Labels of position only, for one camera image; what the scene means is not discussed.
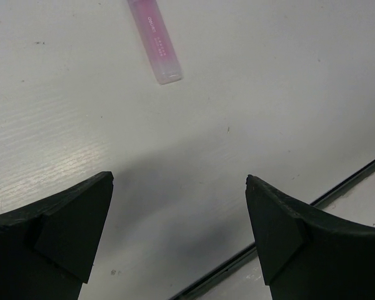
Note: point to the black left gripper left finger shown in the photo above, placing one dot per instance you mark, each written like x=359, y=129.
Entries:
x=48, y=248

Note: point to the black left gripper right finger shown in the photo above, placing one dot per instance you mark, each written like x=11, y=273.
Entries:
x=306, y=253

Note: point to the purple highlighter marker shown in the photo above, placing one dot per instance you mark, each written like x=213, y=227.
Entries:
x=156, y=41

